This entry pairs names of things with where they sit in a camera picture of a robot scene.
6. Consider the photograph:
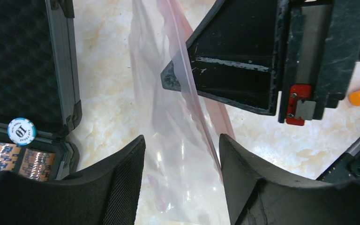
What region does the white ten poker chip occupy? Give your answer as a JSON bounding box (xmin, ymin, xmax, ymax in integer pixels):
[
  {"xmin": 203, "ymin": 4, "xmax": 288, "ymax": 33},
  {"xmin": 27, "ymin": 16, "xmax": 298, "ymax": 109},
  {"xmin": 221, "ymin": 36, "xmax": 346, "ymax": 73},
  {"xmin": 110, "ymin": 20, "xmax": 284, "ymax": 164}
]
[{"xmin": 7, "ymin": 118, "xmax": 37, "ymax": 146}]

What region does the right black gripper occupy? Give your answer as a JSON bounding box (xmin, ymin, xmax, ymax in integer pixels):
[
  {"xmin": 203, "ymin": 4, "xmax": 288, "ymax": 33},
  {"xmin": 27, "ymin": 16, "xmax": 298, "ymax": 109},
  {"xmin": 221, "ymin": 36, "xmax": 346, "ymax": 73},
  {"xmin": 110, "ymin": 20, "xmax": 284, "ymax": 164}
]
[{"xmin": 278, "ymin": 0, "xmax": 360, "ymax": 126}]

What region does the black poker chip case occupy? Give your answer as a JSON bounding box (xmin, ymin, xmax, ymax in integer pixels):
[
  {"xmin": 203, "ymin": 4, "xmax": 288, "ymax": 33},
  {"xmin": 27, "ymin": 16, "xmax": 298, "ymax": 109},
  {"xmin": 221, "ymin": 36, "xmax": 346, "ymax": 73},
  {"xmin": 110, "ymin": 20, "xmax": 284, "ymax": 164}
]
[{"xmin": 0, "ymin": 0, "xmax": 82, "ymax": 181}]

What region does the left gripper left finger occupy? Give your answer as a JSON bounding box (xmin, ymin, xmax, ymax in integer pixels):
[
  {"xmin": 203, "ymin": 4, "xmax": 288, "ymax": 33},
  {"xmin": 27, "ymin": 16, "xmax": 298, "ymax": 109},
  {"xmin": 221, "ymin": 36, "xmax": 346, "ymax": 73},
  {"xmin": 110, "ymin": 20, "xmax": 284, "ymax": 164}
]
[{"xmin": 0, "ymin": 135, "xmax": 146, "ymax": 225}]

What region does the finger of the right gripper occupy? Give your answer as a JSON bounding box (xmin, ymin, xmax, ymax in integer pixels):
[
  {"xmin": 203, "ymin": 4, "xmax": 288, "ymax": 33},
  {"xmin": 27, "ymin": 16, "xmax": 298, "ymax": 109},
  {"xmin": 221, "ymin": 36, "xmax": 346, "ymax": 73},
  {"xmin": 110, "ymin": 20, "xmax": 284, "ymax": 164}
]
[{"xmin": 160, "ymin": 0, "xmax": 289, "ymax": 116}]

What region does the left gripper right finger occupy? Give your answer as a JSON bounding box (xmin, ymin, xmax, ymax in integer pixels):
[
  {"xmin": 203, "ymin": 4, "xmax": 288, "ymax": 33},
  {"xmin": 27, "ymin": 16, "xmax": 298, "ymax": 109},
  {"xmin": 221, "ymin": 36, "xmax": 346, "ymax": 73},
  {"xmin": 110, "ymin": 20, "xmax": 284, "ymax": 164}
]
[{"xmin": 219, "ymin": 134, "xmax": 360, "ymax": 225}]

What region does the clear zip top bag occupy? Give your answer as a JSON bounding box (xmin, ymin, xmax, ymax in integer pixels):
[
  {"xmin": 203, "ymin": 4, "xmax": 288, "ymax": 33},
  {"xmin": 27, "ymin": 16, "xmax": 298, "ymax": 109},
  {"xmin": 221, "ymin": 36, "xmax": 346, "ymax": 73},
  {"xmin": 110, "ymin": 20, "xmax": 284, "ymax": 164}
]
[{"xmin": 129, "ymin": 0, "xmax": 233, "ymax": 225}]

